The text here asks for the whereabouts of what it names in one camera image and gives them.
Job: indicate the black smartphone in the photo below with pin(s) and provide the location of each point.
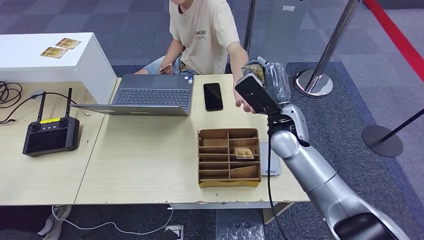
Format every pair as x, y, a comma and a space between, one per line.
213, 96

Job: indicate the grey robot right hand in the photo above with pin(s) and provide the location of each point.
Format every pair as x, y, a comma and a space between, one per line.
276, 82

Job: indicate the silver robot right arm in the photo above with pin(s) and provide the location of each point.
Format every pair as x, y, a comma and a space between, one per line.
318, 175

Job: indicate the wooden compartment card organiser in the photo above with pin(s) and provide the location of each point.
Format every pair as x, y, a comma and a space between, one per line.
215, 165

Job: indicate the person's right forearm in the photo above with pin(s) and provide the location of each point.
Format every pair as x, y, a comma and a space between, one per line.
174, 54

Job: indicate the black remote controller with antennas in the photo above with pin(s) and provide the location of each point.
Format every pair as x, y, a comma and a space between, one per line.
49, 139

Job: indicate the person's right hand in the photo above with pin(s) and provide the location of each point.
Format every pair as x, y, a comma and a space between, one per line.
166, 69

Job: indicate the chrome post with dark base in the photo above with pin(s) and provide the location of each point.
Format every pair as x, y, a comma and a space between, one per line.
250, 30

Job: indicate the gold patterned ID card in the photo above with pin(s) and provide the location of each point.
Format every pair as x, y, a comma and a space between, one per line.
254, 70

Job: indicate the red floor strip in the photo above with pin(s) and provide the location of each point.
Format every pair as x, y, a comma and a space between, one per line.
394, 33

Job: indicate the white box cabinet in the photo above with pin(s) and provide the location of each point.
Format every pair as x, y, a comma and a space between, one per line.
30, 66

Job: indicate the metal floor socket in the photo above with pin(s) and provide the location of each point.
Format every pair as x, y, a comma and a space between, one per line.
173, 232

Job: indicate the gold patterned room key card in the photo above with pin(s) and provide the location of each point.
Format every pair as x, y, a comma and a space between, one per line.
244, 153

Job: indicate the black stanchion with flat base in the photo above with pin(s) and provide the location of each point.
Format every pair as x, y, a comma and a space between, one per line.
381, 142

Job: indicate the person's left hand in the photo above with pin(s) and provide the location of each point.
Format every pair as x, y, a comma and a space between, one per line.
243, 106

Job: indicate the bystander's white shoe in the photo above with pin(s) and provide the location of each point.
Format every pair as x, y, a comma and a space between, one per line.
53, 222

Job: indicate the person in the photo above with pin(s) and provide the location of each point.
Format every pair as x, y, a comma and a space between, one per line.
205, 36

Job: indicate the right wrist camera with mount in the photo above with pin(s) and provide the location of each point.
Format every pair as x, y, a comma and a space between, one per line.
255, 94

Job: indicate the grey open laptop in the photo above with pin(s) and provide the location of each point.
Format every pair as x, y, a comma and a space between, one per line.
152, 96

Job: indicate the person's left forearm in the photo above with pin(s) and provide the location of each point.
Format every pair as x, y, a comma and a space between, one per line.
239, 71

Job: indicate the grey white card reader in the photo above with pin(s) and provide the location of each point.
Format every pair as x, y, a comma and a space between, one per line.
268, 162

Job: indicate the chrome stanchion with round base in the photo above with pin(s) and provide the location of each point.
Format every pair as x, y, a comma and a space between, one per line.
328, 49

